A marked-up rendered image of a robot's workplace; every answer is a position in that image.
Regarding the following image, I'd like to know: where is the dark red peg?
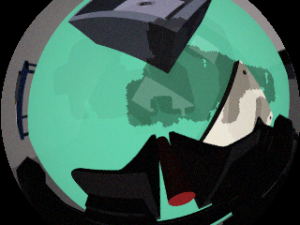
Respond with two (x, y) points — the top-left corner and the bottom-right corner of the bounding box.
(157, 136), (195, 206)

